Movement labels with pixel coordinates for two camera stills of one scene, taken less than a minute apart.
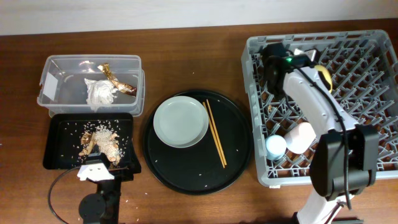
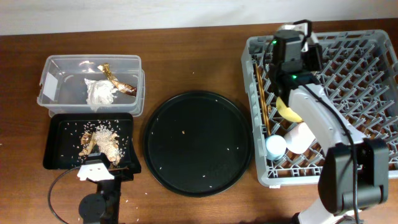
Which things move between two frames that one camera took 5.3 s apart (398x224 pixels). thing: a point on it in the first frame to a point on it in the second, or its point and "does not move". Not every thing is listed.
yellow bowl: (325, 77) to (286, 112)
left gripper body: (123, 175) does not move
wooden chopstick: (214, 135) to (262, 98)
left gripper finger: (134, 164) does not move
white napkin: (100, 93) does not move
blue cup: (275, 147) does not move
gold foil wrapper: (120, 86) does not move
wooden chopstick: (217, 136) to (265, 98)
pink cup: (300, 139) does not move
